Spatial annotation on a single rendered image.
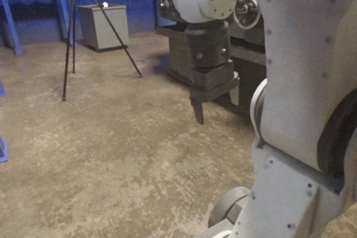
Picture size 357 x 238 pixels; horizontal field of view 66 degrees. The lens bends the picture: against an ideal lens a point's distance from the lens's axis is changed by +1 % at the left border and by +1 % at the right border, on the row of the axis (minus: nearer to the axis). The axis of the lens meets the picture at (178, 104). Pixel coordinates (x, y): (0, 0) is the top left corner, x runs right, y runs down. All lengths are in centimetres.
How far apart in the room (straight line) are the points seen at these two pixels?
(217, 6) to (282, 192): 34
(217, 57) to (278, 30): 17
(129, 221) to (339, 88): 92
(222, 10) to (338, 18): 21
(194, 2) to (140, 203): 89
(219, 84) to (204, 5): 18
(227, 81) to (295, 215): 28
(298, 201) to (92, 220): 85
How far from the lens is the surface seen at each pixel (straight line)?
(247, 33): 162
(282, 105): 44
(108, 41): 386
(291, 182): 51
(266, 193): 54
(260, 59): 158
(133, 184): 130
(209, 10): 49
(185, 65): 244
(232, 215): 89
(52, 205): 131
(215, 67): 56
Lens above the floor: 82
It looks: 24 degrees down
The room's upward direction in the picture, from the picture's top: 2 degrees counter-clockwise
